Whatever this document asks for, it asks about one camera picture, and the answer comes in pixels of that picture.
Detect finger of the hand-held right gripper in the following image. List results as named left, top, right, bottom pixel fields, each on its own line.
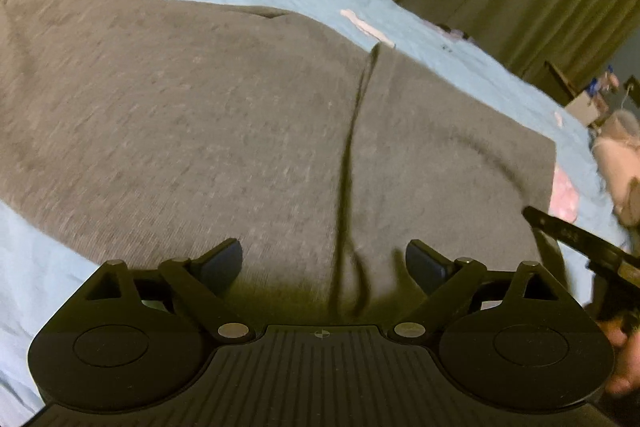
left=521, top=205, right=626, bottom=267

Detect white cardboard box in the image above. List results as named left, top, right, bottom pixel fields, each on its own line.
left=566, top=93, right=610, bottom=128

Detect light blue printed bedsheet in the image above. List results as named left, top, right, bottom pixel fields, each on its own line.
left=0, top=0, right=631, bottom=413

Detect pale plush toy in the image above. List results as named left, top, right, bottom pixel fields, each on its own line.
left=591, top=109, right=640, bottom=227

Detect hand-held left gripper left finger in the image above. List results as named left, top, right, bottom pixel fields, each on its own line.
left=84, top=237, right=257, bottom=344

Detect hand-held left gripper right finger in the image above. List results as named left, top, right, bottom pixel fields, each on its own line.
left=387, top=238, right=560, bottom=344

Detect dark wooden side table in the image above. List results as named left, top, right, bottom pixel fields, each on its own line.
left=543, top=60, right=585, bottom=106

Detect small dark object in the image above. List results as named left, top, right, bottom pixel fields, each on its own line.
left=434, top=23, right=472, bottom=42

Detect grey sweatpants with white drawstring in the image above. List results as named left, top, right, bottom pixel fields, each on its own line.
left=0, top=0, right=568, bottom=323

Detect person's right hand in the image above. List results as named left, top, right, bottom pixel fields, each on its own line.
left=601, top=314, right=640, bottom=399

